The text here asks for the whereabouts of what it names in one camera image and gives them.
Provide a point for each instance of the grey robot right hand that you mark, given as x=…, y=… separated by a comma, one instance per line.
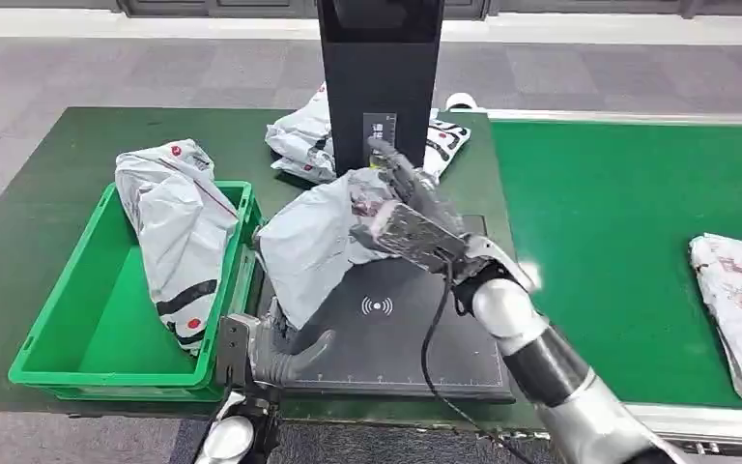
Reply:
x=422, y=224

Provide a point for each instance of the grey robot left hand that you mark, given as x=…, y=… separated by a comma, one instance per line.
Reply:
x=281, y=364

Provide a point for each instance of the grey parcel bag reddish print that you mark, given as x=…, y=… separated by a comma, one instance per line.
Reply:
x=313, y=243

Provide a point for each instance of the grey parcel bag black strokes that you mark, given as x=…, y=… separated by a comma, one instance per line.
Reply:
x=179, y=218

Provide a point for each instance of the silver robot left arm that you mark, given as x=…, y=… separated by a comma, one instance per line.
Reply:
x=230, y=438

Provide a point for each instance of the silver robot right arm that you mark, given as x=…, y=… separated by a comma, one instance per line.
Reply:
x=563, y=378

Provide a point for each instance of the black scale pad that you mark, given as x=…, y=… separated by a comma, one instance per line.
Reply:
x=396, y=346

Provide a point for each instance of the white parcel bag black print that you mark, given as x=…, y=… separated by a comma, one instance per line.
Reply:
x=300, y=141

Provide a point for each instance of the black scanner stand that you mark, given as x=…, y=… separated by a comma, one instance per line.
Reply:
x=377, y=70

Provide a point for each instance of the green plastic crate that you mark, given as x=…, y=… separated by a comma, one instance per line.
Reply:
x=108, y=349

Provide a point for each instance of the green conveyor belt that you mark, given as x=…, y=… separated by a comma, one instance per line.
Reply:
x=601, y=224

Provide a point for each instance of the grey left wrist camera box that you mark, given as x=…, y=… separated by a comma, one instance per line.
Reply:
x=236, y=349

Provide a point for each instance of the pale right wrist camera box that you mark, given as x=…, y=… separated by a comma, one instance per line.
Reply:
x=505, y=256

